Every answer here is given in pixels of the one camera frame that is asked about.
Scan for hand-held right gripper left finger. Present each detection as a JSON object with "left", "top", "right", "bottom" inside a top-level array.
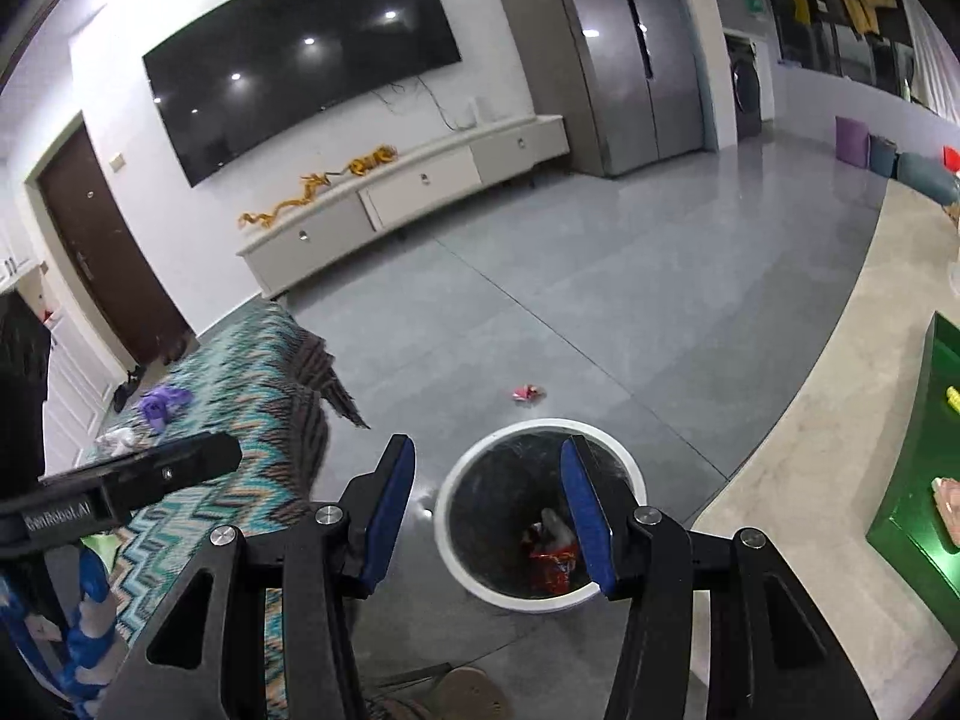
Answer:
[{"left": 97, "top": 433, "right": 417, "bottom": 720}]

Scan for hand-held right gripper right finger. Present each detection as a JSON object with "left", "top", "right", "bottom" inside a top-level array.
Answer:
[{"left": 559, "top": 435, "right": 878, "bottom": 720}]

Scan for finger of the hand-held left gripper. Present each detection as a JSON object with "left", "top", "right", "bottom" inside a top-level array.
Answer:
[{"left": 41, "top": 431, "right": 243, "bottom": 517}]

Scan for purple glove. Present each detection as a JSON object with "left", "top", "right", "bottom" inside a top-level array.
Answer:
[{"left": 136, "top": 384, "right": 192, "bottom": 428}]

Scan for white round trash bin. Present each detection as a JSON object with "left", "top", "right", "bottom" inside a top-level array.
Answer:
[{"left": 433, "top": 418, "right": 647, "bottom": 614}]

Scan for grey crumpled paper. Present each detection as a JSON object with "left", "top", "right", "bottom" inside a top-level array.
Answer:
[{"left": 525, "top": 508, "right": 575, "bottom": 552}]

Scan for white shoe cabinet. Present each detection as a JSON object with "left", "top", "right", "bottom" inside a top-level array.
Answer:
[{"left": 0, "top": 217, "right": 121, "bottom": 466}]

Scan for white crumpled tissue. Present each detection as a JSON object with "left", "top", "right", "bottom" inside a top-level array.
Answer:
[{"left": 96, "top": 427, "right": 143, "bottom": 460}]

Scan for red snack packet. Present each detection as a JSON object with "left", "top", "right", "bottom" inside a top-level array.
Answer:
[{"left": 529, "top": 544, "right": 580, "bottom": 595}]

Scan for black shoes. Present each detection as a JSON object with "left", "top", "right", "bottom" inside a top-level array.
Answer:
[{"left": 112, "top": 364, "right": 145, "bottom": 413}]

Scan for zigzag patterned rug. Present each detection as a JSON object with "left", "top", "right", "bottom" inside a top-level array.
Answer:
[{"left": 75, "top": 300, "right": 372, "bottom": 720}]

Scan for dark brown door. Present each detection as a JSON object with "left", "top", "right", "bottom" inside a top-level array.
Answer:
[{"left": 37, "top": 124, "right": 197, "bottom": 368}]

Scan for beige floor mat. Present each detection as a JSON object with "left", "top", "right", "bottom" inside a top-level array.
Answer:
[{"left": 688, "top": 180, "right": 960, "bottom": 720}]

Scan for long golden garland piece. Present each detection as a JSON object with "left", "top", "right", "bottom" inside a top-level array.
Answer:
[{"left": 238, "top": 193, "right": 302, "bottom": 232}]

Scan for green tray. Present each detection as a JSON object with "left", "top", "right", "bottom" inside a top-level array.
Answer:
[{"left": 866, "top": 311, "right": 960, "bottom": 601}]

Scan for white television cabinet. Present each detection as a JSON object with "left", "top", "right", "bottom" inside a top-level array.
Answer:
[{"left": 236, "top": 114, "right": 567, "bottom": 299}]

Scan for pink item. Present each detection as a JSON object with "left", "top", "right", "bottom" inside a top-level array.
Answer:
[{"left": 932, "top": 476, "right": 960, "bottom": 548}]

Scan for grey washing machine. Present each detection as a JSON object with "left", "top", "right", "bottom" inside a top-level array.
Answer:
[{"left": 724, "top": 30, "right": 764, "bottom": 140}]

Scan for purple cushion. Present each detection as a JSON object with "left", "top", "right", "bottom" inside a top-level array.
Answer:
[{"left": 835, "top": 116, "right": 872, "bottom": 168}]

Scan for grey refrigerator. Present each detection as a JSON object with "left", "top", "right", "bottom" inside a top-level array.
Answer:
[{"left": 480, "top": 0, "right": 706, "bottom": 179}]

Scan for blue grey cushion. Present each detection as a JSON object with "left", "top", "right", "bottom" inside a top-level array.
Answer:
[{"left": 868, "top": 133, "right": 900, "bottom": 179}]

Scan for teal cushion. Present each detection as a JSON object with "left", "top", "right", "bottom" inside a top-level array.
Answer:
[{"left": 896, "top": 151, "right": 960, "bottom": 206}]

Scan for white curtain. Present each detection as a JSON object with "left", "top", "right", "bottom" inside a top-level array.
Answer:
[{"left": 896, "top": 0, "right": 960, "bottom": 125}]

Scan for black television cables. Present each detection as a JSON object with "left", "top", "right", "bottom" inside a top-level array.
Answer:
[{"left": 373, "top": 77, "right": 460, "bottom": 133}]

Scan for black wall television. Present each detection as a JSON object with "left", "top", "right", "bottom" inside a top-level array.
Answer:
[{"left": 142, "top": 0, "right": 462, "bottom": 188}]

